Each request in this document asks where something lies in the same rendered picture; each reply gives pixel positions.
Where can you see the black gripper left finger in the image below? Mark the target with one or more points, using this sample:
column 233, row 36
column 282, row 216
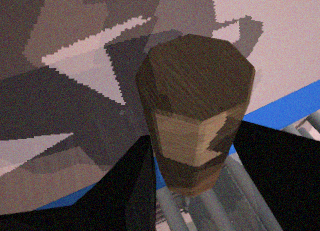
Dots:
column 123, row 200

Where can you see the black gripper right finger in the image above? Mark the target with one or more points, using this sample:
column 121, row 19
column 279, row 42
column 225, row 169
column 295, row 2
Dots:
column 285, row 168

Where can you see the blue flat strip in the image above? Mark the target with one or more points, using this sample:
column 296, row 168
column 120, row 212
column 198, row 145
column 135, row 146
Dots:
column 276, row 115

